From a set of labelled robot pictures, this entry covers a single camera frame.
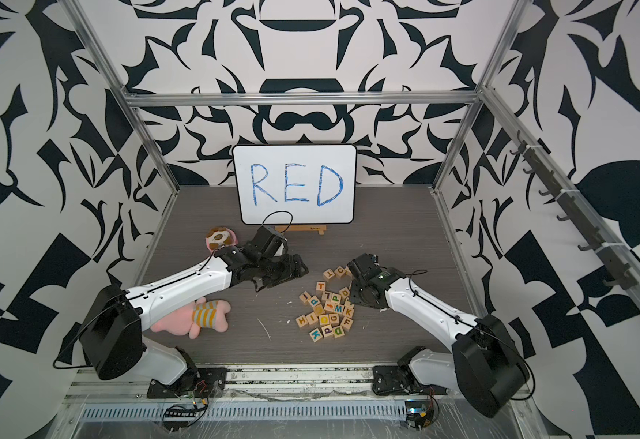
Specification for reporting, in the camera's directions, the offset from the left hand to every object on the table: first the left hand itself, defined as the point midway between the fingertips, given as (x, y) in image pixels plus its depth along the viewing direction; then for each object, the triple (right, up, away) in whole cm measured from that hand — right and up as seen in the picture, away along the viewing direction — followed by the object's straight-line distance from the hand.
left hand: (300, 268), depth 82 cm
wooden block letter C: (+12, -3, +11) cm, 17 cm away
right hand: (+17, -8, +4) cm, 20 cm away
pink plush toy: (-31, -14, -3) cm, 34 cm away
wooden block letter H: (+1, -16, +1) cm, 16 cm away
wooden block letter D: (+11, -18, -1) cm, 21 cm away
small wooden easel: (+6, +11, +20) cm, 23 cm away
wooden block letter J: (+1, -10, +5) cm, 11 cm away
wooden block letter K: (+5, -19, -2) cm, 20 cm away
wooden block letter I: (+4, -15, +1) cm, 16 cm away
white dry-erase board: (-2, +26, +12) cm, 29 cm away
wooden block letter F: (+14, -16, 0) cm, 21 cm away
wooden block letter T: (+9, -4, +9) cm, 13 cm away
